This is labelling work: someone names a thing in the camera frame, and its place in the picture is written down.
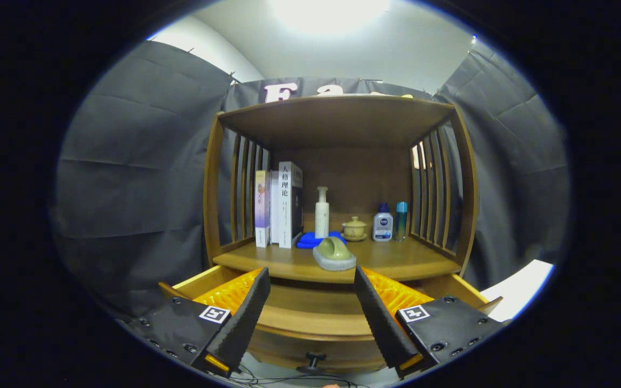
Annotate white table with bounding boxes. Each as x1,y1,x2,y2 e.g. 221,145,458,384
480,260,555,322

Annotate white bottle with blue pump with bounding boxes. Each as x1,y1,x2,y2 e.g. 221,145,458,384
372,203,394,242

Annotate beige lidded teacup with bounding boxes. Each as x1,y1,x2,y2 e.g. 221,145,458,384
342,216,368,242

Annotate teal bottle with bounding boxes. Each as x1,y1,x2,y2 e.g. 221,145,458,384
395,202,409,241

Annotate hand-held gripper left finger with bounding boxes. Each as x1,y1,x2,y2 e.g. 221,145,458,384
118,268,272,378

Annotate black drawer knob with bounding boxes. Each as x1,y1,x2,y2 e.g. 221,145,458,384
295,352,327,375

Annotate thin white book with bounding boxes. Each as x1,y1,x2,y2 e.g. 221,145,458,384
270,171,281,245

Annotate brown wooden cabinet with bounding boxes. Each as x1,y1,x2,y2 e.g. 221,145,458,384
158,94,504,375

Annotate white and black book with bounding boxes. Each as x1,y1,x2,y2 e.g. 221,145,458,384
278,161,304,249

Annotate blue folded towel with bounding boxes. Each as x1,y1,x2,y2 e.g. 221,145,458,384
296,231,346,250

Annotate black floor cables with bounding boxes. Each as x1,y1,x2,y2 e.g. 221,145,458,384
224,364,370,388

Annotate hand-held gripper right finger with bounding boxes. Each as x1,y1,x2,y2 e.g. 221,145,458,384
353,266,507,378

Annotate wooden drawer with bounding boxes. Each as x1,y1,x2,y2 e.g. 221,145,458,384
158,264,504,372

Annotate purple book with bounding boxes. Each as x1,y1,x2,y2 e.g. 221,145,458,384
254,170,272,248

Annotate wooden countertop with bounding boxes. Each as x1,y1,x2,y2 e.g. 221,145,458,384
212,237,462,285

